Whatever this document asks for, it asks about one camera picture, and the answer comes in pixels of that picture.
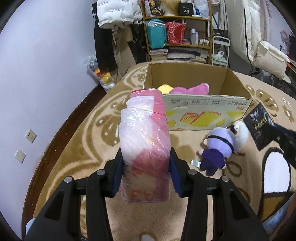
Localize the bag of toys on floor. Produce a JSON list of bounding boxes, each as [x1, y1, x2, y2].
[[85, 55, 115, 92]]

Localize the beige trousers hanging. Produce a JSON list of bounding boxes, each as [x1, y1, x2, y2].
[[111, 26, 136, 83]]

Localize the black hanging garment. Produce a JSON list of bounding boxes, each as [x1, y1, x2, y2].
[[92, 2, 117, 72]]

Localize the yellow plush toy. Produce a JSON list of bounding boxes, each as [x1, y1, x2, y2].
[[158, 84, 174, 94]]

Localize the white trolley cart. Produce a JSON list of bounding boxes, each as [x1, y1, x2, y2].
[[212, 35, 230, 67]]

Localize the white fluffy pompom toy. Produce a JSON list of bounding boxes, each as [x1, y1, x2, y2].
[[228, 120, 249, 148]]

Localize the wall socket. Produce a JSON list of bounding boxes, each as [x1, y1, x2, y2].
[[25, 129, 37, 144], [15, 150, 26, 164]]

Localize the teal bag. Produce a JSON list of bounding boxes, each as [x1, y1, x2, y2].
[[145, 19, 167, 49]]

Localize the wall socket lower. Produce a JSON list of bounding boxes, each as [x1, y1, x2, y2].
[[15, 150, 26, 164]]

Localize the pink bear plush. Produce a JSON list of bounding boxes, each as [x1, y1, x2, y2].
[[169, 83, 210, 95]]

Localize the wooden shelf unit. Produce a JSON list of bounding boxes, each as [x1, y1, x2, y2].
[[140, 1, 213, 64]]

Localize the white reclining chair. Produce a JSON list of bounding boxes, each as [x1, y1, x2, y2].
[[225, 1, 290, 80]]

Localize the red patterned bag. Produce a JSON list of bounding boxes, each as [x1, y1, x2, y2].
[[166, 21, 186, 44]]

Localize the stack of books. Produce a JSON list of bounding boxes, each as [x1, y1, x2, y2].
[[149, 48, 168, 61]]

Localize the purple haired plush doll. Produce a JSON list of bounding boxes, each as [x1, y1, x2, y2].
[[199, 126, 239, 176]]

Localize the black Face tissue pack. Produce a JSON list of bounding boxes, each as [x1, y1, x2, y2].
[[243, 104, 274, 151]]

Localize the white plastic bag on shelf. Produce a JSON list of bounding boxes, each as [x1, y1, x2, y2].
[[194, 0, 210, 19]]

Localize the cardboard box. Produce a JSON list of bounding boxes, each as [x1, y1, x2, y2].
[[144, 61, 253, 131]]

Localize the white puffer jacket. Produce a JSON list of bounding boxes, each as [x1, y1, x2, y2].
[[96, 0, 142, 29]]

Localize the pink plastic roll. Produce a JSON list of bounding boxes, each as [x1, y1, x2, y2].
[[119, 89, 171, 202]]

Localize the anime print bag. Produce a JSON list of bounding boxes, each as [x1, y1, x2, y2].
[[144, 0, 163, 17]]

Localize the beige patterned carpet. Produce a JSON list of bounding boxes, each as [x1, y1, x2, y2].
[[35, 62, 295, 240]]

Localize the wall socket upper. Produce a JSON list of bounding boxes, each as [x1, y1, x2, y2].
[[25, 129, 37, 144]]

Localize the black box with 40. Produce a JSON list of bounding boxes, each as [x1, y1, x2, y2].
[[178, 2, 194, 16]]

